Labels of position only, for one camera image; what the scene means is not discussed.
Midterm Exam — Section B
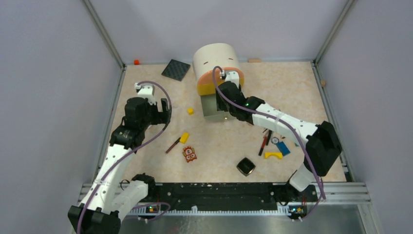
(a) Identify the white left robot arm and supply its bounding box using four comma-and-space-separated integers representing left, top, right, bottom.
68, 81, 172, 234

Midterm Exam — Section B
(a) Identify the yellow rectangular block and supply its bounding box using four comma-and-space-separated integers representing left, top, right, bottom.
179, 132, 189, 144

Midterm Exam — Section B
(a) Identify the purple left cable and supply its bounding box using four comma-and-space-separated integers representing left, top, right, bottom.
76, 80, 172, 234

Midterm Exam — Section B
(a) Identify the red owl number puzzle piece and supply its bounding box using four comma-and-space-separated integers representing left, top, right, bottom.
183, 146, 197, 163

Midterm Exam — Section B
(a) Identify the blue rectangular block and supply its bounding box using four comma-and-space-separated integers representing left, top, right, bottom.
276, 141, 290, 156

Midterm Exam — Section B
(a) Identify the dark red lip gloss tube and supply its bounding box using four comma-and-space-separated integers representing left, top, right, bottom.
165, 137, 181, 154

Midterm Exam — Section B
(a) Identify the red black pen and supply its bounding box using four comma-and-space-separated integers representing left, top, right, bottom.
258, 136, 267, 156

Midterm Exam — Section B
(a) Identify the black square compact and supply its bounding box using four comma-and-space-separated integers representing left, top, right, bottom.
236, 157, 256, 176

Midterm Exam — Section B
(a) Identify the round small watch dial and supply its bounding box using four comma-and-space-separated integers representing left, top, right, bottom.
271, 137, 280, 145

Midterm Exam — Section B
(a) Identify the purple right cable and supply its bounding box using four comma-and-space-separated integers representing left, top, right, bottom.
212, 66, 326, 220

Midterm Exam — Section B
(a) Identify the cream round drawer organizer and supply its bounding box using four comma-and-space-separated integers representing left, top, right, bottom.
193, 43, 244, 96

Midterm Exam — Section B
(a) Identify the purple cable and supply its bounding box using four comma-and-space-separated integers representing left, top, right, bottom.
212, 66, 326, 220
76, 80, 172, 234

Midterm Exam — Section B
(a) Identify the black makeup brush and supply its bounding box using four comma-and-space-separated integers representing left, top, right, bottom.
263, 129, 273, 146

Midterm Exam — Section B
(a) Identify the black textured square mat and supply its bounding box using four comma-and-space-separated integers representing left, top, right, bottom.
161, 59, 190, 81

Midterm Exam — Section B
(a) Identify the grey bottom drawer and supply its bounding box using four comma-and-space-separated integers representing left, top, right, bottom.
200, 94, 236, 122

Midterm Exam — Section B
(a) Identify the wooden block at back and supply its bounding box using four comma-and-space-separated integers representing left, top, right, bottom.
247, 58, 262, 63

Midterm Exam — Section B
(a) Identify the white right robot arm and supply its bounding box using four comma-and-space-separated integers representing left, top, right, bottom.
212, 66, 342, 201

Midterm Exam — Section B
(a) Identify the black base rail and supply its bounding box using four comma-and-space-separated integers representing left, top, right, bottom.
142, 182, 318, 211

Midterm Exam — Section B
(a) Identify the yellow arch block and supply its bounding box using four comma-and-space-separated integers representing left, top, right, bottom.
264, 152, 283, 159

